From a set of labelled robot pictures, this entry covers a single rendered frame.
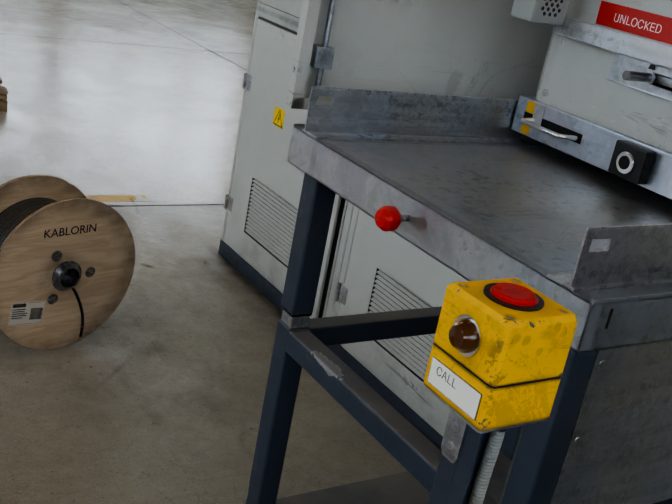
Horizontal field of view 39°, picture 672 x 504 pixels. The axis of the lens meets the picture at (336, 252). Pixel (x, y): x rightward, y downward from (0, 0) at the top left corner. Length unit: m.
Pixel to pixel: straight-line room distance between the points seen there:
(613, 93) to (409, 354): 1.02
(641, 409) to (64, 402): 1.44
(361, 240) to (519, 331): 1.71
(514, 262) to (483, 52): 0.74
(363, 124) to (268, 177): 1.41
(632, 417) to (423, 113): 0.60
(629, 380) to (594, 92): 0.56
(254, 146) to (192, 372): 0.82
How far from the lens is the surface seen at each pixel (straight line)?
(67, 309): 2.44
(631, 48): 1.44
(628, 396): 1.14
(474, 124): 1.58
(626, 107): 1.49
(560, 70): 1.58
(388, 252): 2.34
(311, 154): 1.38
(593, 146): 1.51
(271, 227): 2.84
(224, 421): 2.25
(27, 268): 2.33
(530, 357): 0.76
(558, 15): 1.52
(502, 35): 1.74
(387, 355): 2.37
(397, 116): 1.48
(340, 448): 2.23
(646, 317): 1.05
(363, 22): 1.61
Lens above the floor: 1.17
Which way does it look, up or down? 20 degrees down
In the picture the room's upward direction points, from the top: 11 degrees clockwise
